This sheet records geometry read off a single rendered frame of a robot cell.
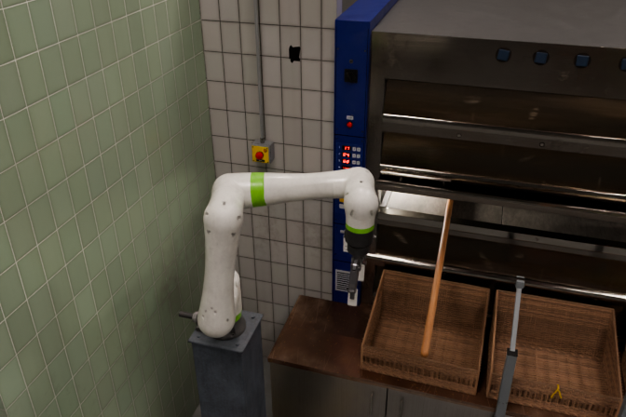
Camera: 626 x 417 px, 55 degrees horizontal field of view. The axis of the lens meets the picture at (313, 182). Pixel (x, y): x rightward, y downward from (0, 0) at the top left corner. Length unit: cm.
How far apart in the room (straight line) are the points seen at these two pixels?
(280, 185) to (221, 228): 26
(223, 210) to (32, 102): 70
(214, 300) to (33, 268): 61
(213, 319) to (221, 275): 17
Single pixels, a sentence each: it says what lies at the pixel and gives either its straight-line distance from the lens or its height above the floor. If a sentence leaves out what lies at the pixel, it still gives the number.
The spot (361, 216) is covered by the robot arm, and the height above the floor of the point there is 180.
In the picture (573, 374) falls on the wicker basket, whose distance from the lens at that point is 327.
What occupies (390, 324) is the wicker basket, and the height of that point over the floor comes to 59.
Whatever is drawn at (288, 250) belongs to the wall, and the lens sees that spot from 339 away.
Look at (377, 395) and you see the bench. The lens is 310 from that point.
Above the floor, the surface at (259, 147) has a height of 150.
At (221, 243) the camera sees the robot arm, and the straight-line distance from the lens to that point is 188.
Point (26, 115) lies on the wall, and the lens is 208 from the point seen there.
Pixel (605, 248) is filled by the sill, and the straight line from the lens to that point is 313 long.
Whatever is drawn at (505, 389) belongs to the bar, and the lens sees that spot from 286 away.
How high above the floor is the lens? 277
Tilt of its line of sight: 28 degrees down
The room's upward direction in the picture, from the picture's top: straight up
